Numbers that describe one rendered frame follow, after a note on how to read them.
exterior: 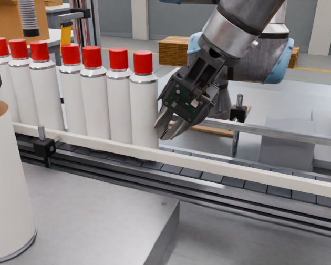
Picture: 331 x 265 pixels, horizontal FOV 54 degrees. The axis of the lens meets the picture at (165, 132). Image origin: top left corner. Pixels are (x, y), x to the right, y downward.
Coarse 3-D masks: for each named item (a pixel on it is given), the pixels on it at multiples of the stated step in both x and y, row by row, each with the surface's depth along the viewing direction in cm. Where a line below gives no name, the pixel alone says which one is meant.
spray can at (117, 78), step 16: (112, 48) 58; (112, 64) 58; (112, 80) 58; (128, 80) 59; (112, 96) 60; (128, 96) 60; (112, 112) 61; (128, 112) 61; (112, 128) 63; (128, 128) 63
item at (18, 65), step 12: (12, 48) 65; (24, 48) 66; (12, 60) 66; (24, 60) 66; (12, 72) 66; (24, 72) 66; (24, 84) 67; (24, 96) 68; (24, 108) 69; (36, 108) 70; (24, 120) 71; (36, 120) 71
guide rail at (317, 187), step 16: (16, 128) 70; (32, 128) 68; (80, 144) 65; (96, 144) 64; (112, 144) 62; (128, 144) 62; (160, 160) 60; (176, 160) 58; (192, 160) 57; (208, 160) 57; (240, 176) 55; (256, 176) 54; (272, 176) 53; (288, 176) 52; (320, 192) 51
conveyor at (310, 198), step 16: (64, 144) 69; (112, 160) 64; (128, 160) 63; (224, 160) 63; (192, 176) 58; (208, 176) 58; (224, 176) 58; (304, 176) 58; (272, 192) 54; (288, 192) 54; (304, 192) 54
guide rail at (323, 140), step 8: (176, 120) 63; (208, 120) 61; (216, 120) 60; (224, 120) 60; (224, 128) 60; (232, 128) 59; (240, 128) 59; (248, 128) 58; (256, 128) 58; (264, 128) 57; (272, 128) 57; (280, 128) 57; (272, 136) 57; (280, 136) 57; (288, 136) 56; (296, 136) 56; (304, 136) 55; (312, 136) 55; (320, 136) 55; (328, 136) 55; (320, 144) 55; (328, 144) 54
